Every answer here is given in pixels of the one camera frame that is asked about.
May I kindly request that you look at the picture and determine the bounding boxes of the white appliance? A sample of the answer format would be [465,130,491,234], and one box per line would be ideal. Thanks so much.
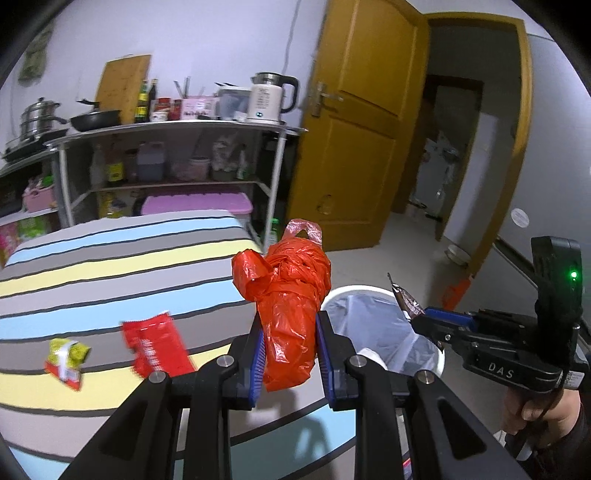
[413,134,462,217]

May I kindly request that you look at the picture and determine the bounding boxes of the red plastic bag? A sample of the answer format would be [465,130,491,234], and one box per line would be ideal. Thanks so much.
[231,219,332,393]

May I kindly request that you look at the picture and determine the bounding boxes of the black frying pan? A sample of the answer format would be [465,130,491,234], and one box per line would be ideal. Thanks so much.
[69,98,122,131]

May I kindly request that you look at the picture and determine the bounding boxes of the steel steamer pot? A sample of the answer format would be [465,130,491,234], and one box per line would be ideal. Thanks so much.
[19,97,68,139]

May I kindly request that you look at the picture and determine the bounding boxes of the wooden cutting board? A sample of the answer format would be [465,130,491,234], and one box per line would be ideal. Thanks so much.
[97,54,152,124]

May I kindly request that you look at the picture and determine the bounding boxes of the white trash bin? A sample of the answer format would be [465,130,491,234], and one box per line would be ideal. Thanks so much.
[321,285,446,384]

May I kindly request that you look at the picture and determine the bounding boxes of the pink utensil holder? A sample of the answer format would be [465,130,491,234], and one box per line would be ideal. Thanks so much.
[180,95,218,121]

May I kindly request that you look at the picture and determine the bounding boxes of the brown coffee sachet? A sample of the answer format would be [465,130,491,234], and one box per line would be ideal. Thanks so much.
[387,272,426,324]

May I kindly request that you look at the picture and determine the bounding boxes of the orange plastic bag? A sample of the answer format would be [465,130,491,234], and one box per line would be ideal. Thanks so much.
[441,277,472,312]

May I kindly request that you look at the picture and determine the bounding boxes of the metal bowl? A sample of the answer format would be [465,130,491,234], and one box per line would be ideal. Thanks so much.
[445,244,472,266]

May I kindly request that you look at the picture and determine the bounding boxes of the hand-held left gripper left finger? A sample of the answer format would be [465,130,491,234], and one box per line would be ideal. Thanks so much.
[60,314,267,480]

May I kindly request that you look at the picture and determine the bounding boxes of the crumpled plastic bags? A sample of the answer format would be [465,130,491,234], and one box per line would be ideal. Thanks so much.
[211,134,245,181]

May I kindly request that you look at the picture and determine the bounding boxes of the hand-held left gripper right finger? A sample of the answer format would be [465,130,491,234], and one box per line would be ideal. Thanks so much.
[316,310,532,480]

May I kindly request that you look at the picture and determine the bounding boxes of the pink plastic bowl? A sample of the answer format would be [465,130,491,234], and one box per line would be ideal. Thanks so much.
[172,157,211,181]

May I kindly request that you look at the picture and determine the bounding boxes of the grey bin liner bag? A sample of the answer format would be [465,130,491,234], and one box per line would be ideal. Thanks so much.
[323,293,439,370]

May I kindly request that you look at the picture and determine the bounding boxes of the clear plastic container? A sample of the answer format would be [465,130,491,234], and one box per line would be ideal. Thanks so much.
[215,87,252,121]

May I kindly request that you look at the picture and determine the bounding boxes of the yellow door frame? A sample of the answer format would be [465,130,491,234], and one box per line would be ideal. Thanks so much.
[425,11,532,278]

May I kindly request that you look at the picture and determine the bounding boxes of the person's right hand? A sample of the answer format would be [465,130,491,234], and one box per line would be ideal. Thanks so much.
[502,385,583,437]

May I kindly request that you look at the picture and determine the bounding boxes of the pink plastic basket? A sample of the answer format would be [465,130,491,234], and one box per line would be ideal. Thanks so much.
[22,187,58,213]

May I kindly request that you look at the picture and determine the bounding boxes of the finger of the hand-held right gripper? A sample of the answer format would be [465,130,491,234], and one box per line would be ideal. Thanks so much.
[424,305,481,333]
[410,316,467,356]

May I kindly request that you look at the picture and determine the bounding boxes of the dark liquid plastic jug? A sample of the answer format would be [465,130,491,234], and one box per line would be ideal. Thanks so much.
[136,141,167,182]

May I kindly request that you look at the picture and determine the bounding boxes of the yellow label oil bottle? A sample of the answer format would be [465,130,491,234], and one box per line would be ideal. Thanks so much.
[105,145,125,185]

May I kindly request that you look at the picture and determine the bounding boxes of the low white shelf unit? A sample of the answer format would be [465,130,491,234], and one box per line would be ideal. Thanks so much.
[0,152,63,259]

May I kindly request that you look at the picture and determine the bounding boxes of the yellow label sauce bottle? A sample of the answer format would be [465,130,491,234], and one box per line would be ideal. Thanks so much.
[135,80,149,123]

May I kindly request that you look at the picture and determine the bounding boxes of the red snack wrapper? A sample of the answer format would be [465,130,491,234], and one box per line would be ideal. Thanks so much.
[121,311,198,381]

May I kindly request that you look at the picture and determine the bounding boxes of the green hanging cloth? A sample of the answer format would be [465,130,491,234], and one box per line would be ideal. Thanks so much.
[18,28,51,84]

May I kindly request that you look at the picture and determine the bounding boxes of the metal door handle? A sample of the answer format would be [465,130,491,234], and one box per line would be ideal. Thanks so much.
[310,82,345,117]

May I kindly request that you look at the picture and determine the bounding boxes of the person's right forearm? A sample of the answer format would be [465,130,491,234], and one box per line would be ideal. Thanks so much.
[526,411,591,480]

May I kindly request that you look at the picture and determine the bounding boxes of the black induction cooker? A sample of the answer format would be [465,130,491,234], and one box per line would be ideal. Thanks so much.
[2,136,70,160]

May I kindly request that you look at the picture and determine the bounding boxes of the yellow wooden door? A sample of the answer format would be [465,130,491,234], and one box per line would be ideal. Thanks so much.
[288,0,432,252]

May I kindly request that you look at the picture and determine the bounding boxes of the grey metal shelf unit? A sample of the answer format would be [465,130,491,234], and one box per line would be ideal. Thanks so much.
[46,121,311,245]

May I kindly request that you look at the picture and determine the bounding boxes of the pink storage box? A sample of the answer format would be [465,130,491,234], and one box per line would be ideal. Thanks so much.
[141,193,254,227]

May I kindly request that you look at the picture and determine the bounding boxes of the yellow green snack wrapper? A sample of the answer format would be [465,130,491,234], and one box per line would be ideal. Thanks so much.
[45,338,92,392]

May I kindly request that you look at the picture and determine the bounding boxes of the white electric kettle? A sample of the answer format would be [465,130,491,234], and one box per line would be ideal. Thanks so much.
[245,71,300,124]

